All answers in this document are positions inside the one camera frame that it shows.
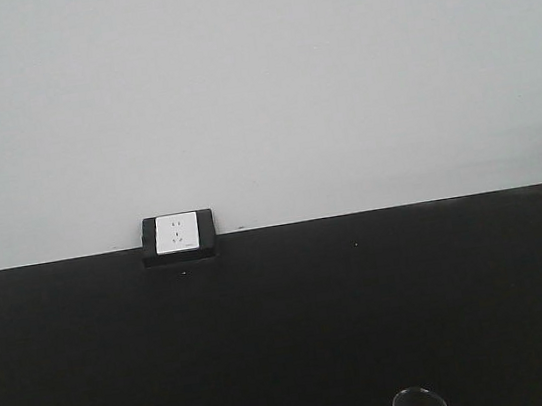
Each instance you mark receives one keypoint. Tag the white wall power socket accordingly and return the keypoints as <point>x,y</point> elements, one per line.
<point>178,238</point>

